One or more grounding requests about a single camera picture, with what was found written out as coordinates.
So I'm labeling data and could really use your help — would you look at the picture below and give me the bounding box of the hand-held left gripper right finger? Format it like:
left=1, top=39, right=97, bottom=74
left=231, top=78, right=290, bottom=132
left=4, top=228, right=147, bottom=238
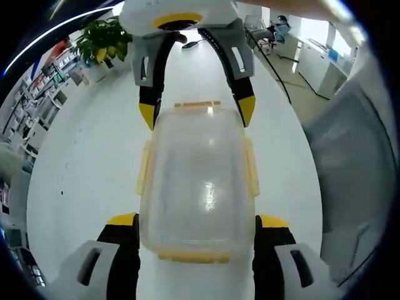
left=251, top=213, right=341, bottom=300

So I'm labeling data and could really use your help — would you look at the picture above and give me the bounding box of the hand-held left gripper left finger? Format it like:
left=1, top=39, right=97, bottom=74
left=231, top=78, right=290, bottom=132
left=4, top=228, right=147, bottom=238
left=61, top=212, right=142, bottom=300

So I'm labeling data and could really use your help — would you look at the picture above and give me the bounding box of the clear box with yellow buckles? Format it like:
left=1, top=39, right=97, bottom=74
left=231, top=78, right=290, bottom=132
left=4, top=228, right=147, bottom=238
left=135, top=99, right=261, bottom=265

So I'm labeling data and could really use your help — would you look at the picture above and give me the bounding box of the green potted plant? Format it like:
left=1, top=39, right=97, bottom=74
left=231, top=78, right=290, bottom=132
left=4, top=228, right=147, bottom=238
left=74, top=16, right=134, bottom=83

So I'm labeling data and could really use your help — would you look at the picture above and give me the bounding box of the white low cabinet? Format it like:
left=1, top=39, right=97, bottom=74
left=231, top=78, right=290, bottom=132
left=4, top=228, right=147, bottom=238
left=296, top=36, right=356, bottom=98

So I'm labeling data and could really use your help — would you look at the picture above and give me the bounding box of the storage shelf with boxes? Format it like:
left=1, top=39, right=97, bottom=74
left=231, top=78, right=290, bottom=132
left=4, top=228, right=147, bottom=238
left=5, top=36, right=83, bottom=134

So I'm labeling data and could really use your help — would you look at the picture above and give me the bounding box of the grey mesh office chair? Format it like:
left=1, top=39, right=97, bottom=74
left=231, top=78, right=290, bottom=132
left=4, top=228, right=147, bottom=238
left=301, top=74, right=399, bottom=289

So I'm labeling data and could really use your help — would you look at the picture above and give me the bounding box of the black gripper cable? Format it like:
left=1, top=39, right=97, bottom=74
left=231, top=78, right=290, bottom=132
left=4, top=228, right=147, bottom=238
left=246, top=30, right=331, bottom=101

